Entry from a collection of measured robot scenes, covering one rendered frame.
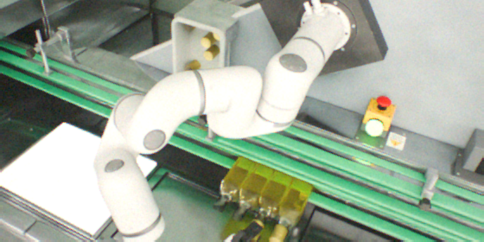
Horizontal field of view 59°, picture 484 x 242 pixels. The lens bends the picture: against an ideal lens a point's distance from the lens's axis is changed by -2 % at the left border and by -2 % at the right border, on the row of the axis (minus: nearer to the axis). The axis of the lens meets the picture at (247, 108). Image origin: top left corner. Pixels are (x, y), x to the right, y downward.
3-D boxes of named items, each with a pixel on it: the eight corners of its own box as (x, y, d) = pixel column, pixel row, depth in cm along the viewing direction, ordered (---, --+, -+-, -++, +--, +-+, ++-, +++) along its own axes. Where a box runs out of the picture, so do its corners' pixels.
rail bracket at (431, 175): (422, 171, 111) (414, 207, 102) (431, 150, 107) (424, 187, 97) (437, 176, 110) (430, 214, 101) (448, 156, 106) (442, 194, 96)
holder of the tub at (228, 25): (188, 78, 148) (176, 90, 143) (187, 4, 131) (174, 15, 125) (233, 94, 143) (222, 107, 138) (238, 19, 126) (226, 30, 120)
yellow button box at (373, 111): (366, 115, 125) (359, 130, 119) (372, 94, 120) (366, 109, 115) (390, 123, 123) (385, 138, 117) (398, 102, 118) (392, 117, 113)
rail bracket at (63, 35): (78, 49, 160) (31, 79, 144) (69, 8, 150) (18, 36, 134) (87, 53, 159) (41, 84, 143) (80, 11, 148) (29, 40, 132)
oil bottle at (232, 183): (249, 151, 136) (216, 199, 120) (251, 138, 132) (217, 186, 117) (265, 158, 134) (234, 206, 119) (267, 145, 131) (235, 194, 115)
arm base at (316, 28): (289, -1, 108) (264, 25, 97) (335, -16, 100) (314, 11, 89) (313, 54, 114) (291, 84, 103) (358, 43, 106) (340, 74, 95)
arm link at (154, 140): (185, 62, 85) (110, 70, 79) (210, 79, 74) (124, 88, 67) (187, 128, 89) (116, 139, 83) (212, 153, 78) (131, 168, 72)
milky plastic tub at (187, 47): (187, 66, 144) (173, 79, 138) (187, 4, 130) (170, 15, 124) (233, 82, 139) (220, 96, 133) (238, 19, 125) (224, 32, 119)
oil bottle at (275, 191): (283, 164, 132) (254, 215, 117) (285, 151, 129) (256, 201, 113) (301, 171, 131) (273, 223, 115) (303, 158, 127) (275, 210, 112)
